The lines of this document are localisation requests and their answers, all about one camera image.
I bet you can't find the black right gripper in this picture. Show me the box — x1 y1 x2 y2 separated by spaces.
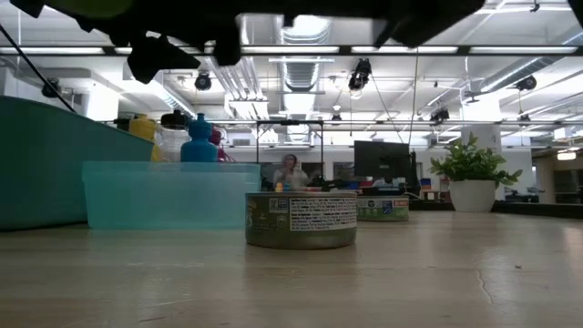
8 0 292 86

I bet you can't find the yellow mustard bottle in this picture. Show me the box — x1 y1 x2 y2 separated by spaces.
128 113 162 163

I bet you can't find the clear bottle black cap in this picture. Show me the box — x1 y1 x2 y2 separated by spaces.
159 109 192 163

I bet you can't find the blue plastic bottle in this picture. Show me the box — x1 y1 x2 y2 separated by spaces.
180 112 219 164

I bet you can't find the silver tin can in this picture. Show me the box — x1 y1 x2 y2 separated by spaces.
244 190 359 251
356 195 410 223

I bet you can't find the teal plastic bin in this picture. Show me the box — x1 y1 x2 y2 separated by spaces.
0 95 155 231

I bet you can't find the translucent teal bin lid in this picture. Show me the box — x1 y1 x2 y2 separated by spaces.
82 160 261 231

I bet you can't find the person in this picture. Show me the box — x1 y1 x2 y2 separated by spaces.
271 153 312 190

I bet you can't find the black monitor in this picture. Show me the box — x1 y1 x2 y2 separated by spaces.
353 140 412 182

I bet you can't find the small green potted plant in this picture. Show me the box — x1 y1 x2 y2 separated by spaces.
429 131 524 213

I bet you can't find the white pillar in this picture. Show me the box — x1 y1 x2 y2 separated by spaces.
460 124 503 154

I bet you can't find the thin black cable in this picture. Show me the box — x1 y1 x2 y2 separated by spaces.
0 25 77 114

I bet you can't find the long black frame crossbar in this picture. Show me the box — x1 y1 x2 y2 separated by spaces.
407 199 583 220

